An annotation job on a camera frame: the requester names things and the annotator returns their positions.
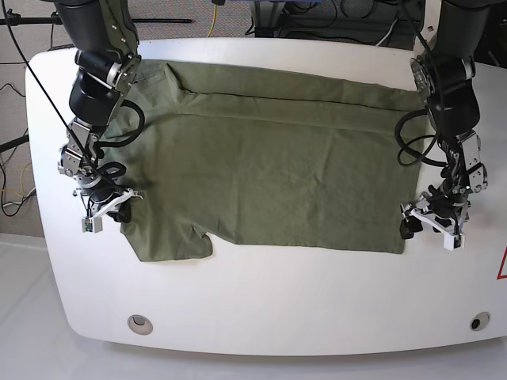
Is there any red triangle sticker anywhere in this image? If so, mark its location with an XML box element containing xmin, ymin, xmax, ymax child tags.
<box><xmin>497</xmin><ymin>248</ymin><xmax>507</xmax><ymax>279</ymax></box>

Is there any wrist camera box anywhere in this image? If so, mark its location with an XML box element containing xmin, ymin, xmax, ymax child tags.
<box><xmin>82</xmin><ymin>217</ymin><xmax>103</xmax><ymax>234</ymax></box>
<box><xmin>444</xmin><ymin>234</ymin><xmax>465</xmax><ymax>251</ymax></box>

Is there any black tripod bar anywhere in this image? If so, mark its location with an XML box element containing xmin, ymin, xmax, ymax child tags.
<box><xmin>1</xmin><ymin>10</ymin><xmax>193</xmax><ymax>26</ymax></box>

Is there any left table grommet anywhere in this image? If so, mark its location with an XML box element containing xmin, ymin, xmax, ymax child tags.
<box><xmin>128</xmin><ymin>315</ymin><xmax>153</xmax><ymax>336</ymax></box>

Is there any yellow floor cable coil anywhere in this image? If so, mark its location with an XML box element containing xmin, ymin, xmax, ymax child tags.
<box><xmin>0</xmin><ymin>161</ymin><xmax>36</xmax><ymax>205</ymax></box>

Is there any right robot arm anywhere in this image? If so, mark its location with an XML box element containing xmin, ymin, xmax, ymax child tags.
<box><xmin>55</xmin><ymin>1</ymin><xmax>145</xmax><ymax>233</ymax></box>

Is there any table grommet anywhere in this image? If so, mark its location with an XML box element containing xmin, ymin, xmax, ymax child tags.
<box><xmin>128</xmin><ymin>315</ymin><xmax>153</xmax><ymax>336</ymax></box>
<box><xmin>470</xmin><ymin>312</ymin><xmax>490</xmax><ymax>331</ymax></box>

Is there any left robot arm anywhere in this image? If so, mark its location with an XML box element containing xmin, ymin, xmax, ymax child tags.
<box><xmin>395</xmin><ymin>1</ymin><xmax>495</xmax><ymax>250</ymax></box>

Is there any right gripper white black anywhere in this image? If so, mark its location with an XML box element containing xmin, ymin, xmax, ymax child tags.
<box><xmin>72</xmin><ymin>188</ymin><xmax>143</xmax><ymax>223</ymax></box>

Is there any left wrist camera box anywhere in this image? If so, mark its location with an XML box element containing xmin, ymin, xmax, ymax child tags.
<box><xmin>444</xmin><ymin>234</ymin><xmax>465</xmax><ymax>251</ymax></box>

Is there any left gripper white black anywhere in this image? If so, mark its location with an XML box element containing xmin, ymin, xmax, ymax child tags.
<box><xmin>399</xmin><ymin>193</ymin><xmax>471</xmax><ymax>240</ymax></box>

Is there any right table grommet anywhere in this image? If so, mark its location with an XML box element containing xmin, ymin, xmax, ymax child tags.
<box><xmin>470</xmin><ymin>312</ymin><xmax>490</xmax><ymax>331</ymax></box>

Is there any olive green T-shirt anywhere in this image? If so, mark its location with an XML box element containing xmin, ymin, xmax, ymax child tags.
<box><xmin>105</xmin><ymin>60</ymin><xmax>422</xmax><ymax>262</ymax></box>

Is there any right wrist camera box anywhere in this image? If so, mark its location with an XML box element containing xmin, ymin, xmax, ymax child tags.
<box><xmin>82</xmin><ymin>217</ymin><xmax>103</xmax><ymax>234</ymax></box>

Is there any black stand leg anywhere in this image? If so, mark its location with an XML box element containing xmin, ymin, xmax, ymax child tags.
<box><xmin>0</xmin><ymin>133</ymin><xmax>29</xmax><ymax>154</ymax></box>

